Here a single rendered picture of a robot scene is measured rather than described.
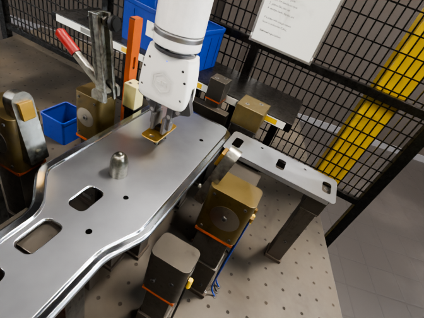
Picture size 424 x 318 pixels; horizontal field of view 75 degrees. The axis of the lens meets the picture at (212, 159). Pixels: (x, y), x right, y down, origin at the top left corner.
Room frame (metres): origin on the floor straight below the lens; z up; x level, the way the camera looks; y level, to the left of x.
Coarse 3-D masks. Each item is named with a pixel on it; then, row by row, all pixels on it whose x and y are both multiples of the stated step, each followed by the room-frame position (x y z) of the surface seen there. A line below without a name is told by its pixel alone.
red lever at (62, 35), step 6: (60, 30) 0.53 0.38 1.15; (60, 36) 0.52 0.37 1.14; (66, 36) 0.53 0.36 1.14; (66, 42) 0.52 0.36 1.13; (72, 42) 0.52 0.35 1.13; (66, 48) 0.52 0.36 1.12; (72, 48) 0.52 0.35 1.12; (78, 48) 0.53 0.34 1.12; (72, 54) 0.51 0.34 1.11; (78, 54) 0.52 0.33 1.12; (78, 60) 0.51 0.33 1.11; (84, 60) 0.52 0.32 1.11; (84, 66) 0.51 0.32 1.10; (90, 66) 0.52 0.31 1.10; (90, 72) 0.51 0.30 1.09; (90, 78) 0.51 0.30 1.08; (108, 90) 0.51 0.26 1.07
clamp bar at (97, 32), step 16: (96, 16) 0.49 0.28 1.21; (112, 16) 0.50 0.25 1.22; (96, 32) 0.49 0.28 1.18; (96, 48) 0.49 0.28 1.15; (112, 48) 0.52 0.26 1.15; (96, 64) 0.49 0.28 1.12; (112, 64) 0.52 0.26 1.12; (96, 80) 0.49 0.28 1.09; (112, 80) 0.52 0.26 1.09; (112, 96) 0.52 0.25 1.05
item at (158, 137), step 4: (160, 124) 0.49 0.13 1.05; (148, 128) 0.47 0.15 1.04; (156, 128) 0.47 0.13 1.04; (172, 128) 0.50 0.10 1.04; (144, 132) 0.45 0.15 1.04; (148, 132) 0.46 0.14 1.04; (152, 132) 0.46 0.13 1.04; (156, 132) 0.47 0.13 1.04; (168, 132) 0.48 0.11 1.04; (144, 136) 0.44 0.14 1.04; (148, 136) 0.44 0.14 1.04; (156, 136) 0.45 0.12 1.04; (160, 136) 0.46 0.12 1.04; (164, 136) 0.46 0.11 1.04; (152, 140) 0.44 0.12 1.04; (156, 140) 0.44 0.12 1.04
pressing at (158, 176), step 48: (96, 144) 0.41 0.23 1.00; (144, 144) 0.46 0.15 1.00; (192, 144) 0.52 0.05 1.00; (48, 192) 0.26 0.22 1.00; (144, 192) 0.33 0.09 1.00; (0, 240) 0.17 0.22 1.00; (96, 240) 0.22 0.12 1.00; (144, 240) 0.25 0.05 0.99; (0, 288) 0.12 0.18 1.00; (48, 288) 0.14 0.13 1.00
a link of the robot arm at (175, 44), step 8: (160, 32) 0.44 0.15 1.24; (160, 40) 0.44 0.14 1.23; (168, 40) 0.44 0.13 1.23; (176, 40) 0.44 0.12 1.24; (184, 40) 0.44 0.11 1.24; (192, 40) 0.45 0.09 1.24; (200, 40) 0.47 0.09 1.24; (168, 48) 0.44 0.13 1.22; (176, 48) 0.44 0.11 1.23; (184, 48) 0.44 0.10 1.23; (192, 48) 0.45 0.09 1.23; (200, 48) 0.48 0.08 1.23
